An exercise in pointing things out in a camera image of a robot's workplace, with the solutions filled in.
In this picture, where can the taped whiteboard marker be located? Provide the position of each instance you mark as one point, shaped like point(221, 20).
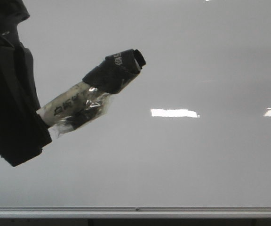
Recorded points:
point(88, 99)

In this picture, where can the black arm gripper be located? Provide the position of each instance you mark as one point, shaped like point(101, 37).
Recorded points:
point(12, 12)

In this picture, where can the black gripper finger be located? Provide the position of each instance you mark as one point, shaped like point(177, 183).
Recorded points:
point(22, 132)

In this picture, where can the white whiteboard with aluminium frame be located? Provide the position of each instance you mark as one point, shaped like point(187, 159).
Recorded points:
point(190, 137)

